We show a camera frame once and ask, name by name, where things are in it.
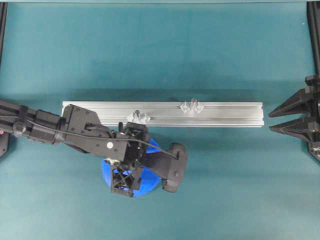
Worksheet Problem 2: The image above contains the black camera cable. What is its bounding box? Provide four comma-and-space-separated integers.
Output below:
24, 118, 181, 161

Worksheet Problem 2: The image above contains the clear shaft mount far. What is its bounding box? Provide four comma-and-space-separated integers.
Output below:
180, 101, 204, 114

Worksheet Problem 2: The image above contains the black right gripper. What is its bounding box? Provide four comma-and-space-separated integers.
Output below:
267, 74, 320, 161

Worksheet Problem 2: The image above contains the clear shaft mount near gear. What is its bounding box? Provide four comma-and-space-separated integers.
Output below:
127, 113, 151, 125

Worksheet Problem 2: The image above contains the black right frame post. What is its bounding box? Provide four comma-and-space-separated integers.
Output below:
306, 0, 320, 76

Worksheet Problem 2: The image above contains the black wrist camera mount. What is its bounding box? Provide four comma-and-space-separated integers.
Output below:
143, 143, 188, 193

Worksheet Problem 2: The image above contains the large blue plastic gear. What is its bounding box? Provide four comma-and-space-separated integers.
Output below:
101, 138, 161, 198

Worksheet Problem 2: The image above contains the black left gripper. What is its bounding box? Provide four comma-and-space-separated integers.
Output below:
110, 122, 148, 198

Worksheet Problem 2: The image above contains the silver aluminium extrusion rail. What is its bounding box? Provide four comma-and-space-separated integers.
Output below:
62, 101, 264, 128

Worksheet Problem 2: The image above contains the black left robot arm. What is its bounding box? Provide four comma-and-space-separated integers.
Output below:
0, 100, 149, 197

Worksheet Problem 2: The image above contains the black frame post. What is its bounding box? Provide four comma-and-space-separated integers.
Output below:
306, 0, 320, 76
0, 2, 8, 62

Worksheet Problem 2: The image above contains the black left frame post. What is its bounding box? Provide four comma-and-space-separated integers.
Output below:
0, 2, 8, 62

